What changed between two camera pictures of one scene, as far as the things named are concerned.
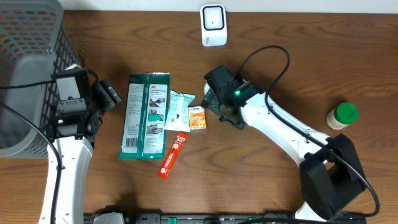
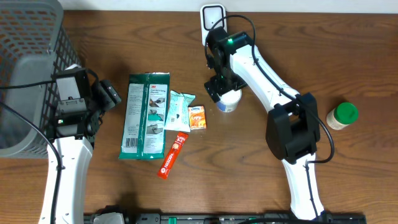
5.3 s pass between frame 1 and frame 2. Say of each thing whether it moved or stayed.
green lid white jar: stayed
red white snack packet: stayed
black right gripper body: moved
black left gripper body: stayed
